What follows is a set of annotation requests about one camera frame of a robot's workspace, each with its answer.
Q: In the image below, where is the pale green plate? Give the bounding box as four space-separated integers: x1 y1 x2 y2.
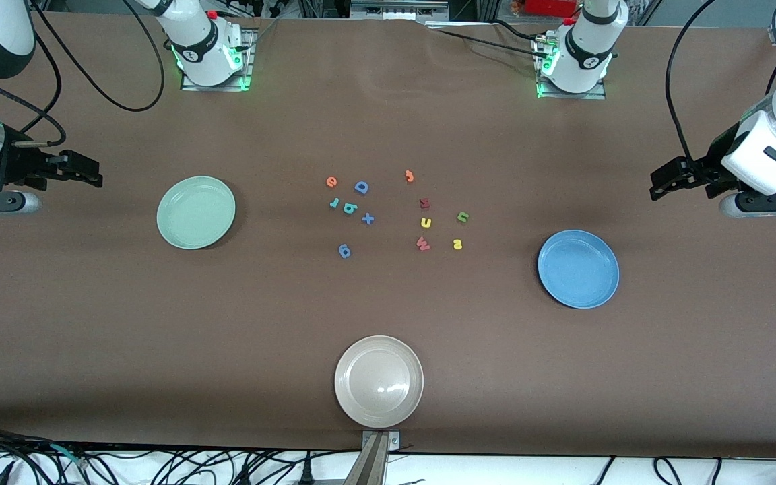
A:
156 176 236 251

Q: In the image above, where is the blue plate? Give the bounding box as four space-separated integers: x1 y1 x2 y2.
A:
538 230 620 310

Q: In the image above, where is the red box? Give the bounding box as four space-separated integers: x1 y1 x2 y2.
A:
525 0 579 18

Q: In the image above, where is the brown table cover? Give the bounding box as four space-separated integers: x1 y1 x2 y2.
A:
0 12 776 459

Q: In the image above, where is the beige plate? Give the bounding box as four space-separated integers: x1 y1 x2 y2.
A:
334 335 424 429

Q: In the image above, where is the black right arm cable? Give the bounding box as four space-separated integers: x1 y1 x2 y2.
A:
0 0 166 148

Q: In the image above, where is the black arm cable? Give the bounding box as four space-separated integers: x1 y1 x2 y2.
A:
0 0 166 148
664 0 776 177

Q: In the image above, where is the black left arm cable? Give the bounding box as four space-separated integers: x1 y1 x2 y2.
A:
664 0 776 177

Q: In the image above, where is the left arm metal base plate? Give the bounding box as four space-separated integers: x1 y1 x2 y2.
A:
535 34 607 100

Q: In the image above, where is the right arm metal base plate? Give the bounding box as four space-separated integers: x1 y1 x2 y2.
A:
180 28 255 92

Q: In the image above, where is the short black table cable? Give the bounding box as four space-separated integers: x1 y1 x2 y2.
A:
489 18 540 40

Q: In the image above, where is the long black table cable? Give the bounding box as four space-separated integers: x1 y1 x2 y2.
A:
422 24 550 58

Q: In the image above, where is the looped black floor cable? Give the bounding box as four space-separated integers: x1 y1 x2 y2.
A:
654 457 684 485

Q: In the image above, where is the cable with teal connector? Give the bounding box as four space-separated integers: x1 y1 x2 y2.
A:
44 441 89 469

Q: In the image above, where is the aluminium frame bar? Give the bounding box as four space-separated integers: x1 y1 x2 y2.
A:
350 0 451 22

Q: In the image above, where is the aluminium camera mount post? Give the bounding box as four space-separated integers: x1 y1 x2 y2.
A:
344 430 402 485

